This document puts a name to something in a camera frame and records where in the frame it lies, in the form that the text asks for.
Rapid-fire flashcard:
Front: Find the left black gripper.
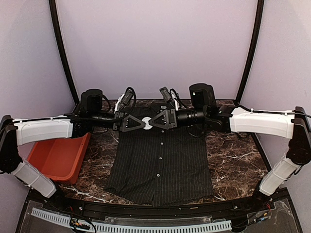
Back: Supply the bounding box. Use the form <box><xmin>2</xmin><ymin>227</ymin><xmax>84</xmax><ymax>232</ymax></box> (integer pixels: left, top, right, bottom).
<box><xmin>90</xmin><ymin>110</ymin><xmax>146</xmax><ymax>133</ymax></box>

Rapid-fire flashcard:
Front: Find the black pinstriped shirt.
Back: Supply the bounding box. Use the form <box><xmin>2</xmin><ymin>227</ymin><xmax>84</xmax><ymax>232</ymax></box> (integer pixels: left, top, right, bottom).
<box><xmin>104</xmin><ymin>102</ymin><xmax>215</xmax><ymax>207</ymax></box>

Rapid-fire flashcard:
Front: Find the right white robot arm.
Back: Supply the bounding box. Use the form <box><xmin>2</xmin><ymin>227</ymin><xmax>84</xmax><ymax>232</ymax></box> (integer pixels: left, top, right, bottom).
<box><xmin>148</xmin><ymin>105</ymin><xmax>311</xmax><ymax>211</ymax></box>

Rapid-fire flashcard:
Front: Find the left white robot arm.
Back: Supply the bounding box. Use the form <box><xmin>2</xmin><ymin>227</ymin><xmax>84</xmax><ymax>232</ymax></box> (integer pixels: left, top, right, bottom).
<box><xmin>0</xmin><ymin>112</ymin><xmax>146</xmax><ymax>212</ymax></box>

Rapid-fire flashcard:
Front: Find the orange plastic bin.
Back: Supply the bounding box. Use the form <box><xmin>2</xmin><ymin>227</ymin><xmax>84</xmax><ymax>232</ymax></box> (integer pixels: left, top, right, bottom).
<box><xmin>28</xmin><ymin>133</ymin><xmax>91</xmax><ymax>184</ymax></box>

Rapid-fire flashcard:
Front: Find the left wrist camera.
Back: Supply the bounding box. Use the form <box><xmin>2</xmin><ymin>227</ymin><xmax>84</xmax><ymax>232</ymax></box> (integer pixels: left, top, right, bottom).
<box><xmin>81</xmin><ymin>89</ymin><xmax>103</xmax><ymax>112</ymax></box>

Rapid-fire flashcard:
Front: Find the black front rail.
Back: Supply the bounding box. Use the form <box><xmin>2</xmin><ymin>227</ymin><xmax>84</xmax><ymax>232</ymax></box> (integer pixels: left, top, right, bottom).
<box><xmin>26</xmin><ymin>188</ymin><xmax>289</xmax><ymax>220</ymax></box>

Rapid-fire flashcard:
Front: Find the white slotted cable duct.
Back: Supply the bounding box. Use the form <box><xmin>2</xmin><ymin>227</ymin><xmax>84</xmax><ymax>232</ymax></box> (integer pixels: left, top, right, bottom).
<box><xmin>31</xmin><ymin>208</ymin><xmax>232</xmax><ymax>233</ymax></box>

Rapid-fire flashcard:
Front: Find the left black frame post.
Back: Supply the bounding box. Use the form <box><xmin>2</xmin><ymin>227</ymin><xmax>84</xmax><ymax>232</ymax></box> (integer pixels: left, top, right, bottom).
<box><xmin>49</xmin><ymin>0</ymin><xmax>80</xmax><ymax>105</ymax></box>

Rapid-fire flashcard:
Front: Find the black frame post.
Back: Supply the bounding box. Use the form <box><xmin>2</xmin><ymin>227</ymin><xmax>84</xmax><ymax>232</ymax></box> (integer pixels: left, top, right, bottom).
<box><xmin>235</xmin><ymin>0</ymin><xmax>265</xmax><ymax>105</ymax></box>
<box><xmin>49</xmin><ymin>0</ymin><xmax>80</xmax><ymax>105</ymax></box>

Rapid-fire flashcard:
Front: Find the right black frame post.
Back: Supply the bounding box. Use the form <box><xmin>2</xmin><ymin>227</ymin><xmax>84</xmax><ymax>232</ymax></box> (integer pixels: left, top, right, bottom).
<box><xmin>235</xmin><ymin>0</ymin><xmax>265</xmax><ymax>105</ymax></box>

